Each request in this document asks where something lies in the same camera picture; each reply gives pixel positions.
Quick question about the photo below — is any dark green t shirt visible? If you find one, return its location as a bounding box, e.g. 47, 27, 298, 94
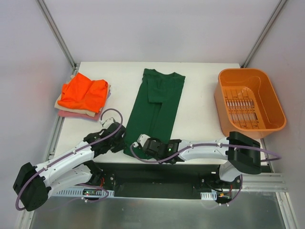
123, 69, 185, 156

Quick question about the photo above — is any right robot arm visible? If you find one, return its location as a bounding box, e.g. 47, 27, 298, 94
137, 131, 262, 188

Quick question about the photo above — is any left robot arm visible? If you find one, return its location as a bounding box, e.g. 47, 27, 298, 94
13, 119, 126, 211

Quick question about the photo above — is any beige folded t shirt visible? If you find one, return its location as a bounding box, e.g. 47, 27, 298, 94
54, 74, 113, 114

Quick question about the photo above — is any pink folded t shirt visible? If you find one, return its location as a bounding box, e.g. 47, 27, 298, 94
58, 110, 102, 121

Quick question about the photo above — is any orange folded t shirt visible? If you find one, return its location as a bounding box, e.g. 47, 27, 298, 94
57, 73, 109, 112

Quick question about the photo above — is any orange plastic basket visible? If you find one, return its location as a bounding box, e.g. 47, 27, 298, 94
214, 68, 286, 139

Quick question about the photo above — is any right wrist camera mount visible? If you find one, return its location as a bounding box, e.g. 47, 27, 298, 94
132, 134, 150, 148

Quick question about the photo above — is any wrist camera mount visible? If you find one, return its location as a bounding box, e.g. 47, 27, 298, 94
99, 117, 115, 129
132, 134, 150, 148

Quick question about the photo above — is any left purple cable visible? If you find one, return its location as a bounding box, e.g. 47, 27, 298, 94
14, 108, 124, 213

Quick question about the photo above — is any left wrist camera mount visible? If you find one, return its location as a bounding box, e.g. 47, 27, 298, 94
99, 117, 115, 129

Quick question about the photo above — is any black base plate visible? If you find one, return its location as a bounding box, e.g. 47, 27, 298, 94
45, 161, 241, 199

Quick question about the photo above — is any left white cable duct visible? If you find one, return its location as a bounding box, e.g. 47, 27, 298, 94
49, 187, 114, 198

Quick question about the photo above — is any white cable duct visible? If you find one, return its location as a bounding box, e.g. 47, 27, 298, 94
49, 187, 114, 198
200, 191, 217, 201

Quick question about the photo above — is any right white cable duct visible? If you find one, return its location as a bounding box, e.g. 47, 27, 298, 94
200, 191, 217, 201

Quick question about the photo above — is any left aluminium frame post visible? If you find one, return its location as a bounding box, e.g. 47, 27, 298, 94
36, 0, 77, 69

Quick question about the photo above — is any aluminium frame post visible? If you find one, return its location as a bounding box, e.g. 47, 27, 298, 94
240, 0, 289, 68
36, 0, 77, 69

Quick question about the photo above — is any right aluminium frame post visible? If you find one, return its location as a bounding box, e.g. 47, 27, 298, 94
240, 0, 289, 68

